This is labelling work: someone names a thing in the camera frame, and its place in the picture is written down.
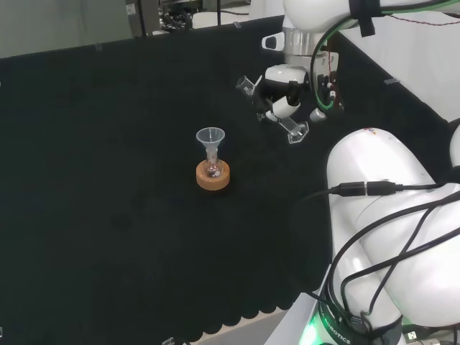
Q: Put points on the black cloth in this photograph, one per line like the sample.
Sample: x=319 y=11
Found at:
x=108 y=179

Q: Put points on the clear graduated cylinder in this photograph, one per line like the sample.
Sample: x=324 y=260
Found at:
x=295 y=130

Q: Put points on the black metal post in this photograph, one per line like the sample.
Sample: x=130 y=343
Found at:
x=149 y=16

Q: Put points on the clear round-bottom flask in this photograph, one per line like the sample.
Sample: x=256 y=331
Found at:
x=212 y=169

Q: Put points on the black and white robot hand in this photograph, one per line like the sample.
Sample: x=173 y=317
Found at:
x=284 y=73

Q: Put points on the metal wrist camera mount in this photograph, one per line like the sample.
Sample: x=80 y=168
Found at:
x=328 y=68

